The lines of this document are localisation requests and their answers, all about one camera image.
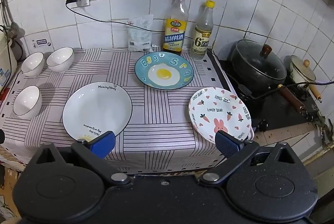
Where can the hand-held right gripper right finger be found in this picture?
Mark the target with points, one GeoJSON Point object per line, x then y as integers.
{"type": "Point", "coordinates": [224, 143]}

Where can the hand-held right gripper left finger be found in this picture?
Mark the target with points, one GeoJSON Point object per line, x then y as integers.
{"type": "Point", "coordinates": [105, 140]}

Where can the white plate with sun print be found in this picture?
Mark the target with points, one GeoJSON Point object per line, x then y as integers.
{"type": "Point", "coordinates": [96, 109]}

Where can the white rabbit carrot plate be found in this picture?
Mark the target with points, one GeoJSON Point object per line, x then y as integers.
{"type": "Point", "coordinates": [216, 109]}

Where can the blue fried egg plate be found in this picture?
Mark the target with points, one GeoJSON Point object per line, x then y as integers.
{"type": "Point", "coordinates": [161, 73]}

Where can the white ribbed bowl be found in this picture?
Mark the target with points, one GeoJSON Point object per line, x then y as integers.
{"type": "Point", "coordinates": [32, 64]}
{"type": "Point", "coordinates": [60, 59]}
{"type": "Point", "coordinates": [27, 101]}

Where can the striped tablecloth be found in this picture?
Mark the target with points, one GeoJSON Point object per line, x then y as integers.
{"type": "Point", "coordinates": [156, 114]}

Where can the black gas stove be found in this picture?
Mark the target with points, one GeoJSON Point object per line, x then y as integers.
{"type": "Point", "coordinates": [276, 114]}

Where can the glass pot lid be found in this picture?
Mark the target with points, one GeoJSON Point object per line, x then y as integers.
{"type": "Point", "coordinates": [258, 62]}

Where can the metal gas valve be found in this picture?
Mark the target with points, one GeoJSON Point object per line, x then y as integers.
{"type": "Point", "coordinates": [323, 130]}

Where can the clear vinegar bottle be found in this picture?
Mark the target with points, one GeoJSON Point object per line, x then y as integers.
{"type": "Point", "coordinates": [202, 43]}

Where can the cream enamel pot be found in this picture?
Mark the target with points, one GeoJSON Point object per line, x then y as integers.
{"type": "Point", "coordinates": [300, 73]}

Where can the clear plastic salt bag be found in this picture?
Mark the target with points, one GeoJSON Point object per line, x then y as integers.
{"type": "Point", "coordinates": [139, 36]}

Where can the yellow label cooking wine bottle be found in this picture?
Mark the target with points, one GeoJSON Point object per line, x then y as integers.
{"type": "Point", "coordinates": [174, 36]}

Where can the white kitchen appliance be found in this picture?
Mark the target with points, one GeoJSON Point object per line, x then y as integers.
{"type": "Point", "coordinates": [6, 62]}

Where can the white wall sticker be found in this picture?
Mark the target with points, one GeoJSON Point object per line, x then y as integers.
{"type": "Point", "coordinates": [41, 42]}

